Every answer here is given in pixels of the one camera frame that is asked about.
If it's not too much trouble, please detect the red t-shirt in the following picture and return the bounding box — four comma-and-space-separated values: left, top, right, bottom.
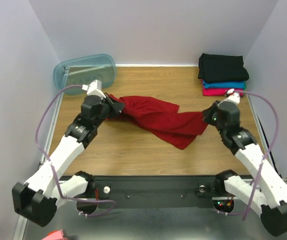
109, 94, 208, 150

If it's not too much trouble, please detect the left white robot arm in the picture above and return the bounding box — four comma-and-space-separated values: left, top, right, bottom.
11, 93, 125, 227

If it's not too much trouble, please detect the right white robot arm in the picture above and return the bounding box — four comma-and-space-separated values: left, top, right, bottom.
202, 100, 287, 237

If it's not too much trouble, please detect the folded pink t-shirt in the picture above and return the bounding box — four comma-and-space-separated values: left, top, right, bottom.
202, 87, 232, 97

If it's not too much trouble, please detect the folded blue t-shirt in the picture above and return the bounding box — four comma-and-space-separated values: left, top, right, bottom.
201, 79, 244, 89

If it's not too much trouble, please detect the blue translucent plastic bin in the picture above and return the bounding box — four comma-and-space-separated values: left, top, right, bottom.
53, 54, 117, 91

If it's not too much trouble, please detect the folded green t-shirt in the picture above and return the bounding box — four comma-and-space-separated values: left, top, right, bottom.
243, 81, 247, 91

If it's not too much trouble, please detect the folded black t-shirt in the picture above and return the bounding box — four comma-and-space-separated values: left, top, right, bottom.
198, 53, 250, 84

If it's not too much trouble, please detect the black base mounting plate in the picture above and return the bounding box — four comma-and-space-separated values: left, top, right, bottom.
77, 175, 237, 210

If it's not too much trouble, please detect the pink object at bottom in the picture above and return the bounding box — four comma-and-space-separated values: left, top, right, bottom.
42, 229, 67, 240

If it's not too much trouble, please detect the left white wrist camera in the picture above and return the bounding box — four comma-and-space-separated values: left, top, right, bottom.
81, 79, 106, 99

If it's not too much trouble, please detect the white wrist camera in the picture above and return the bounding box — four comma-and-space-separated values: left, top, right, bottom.
223, 88, 241, 105
81, 79, 106, 99

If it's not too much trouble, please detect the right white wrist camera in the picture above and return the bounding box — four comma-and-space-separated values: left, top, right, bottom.
223, 88, 241, 105

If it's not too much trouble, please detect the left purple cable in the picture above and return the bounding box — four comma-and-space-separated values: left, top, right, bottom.
34, 84, 117, 218

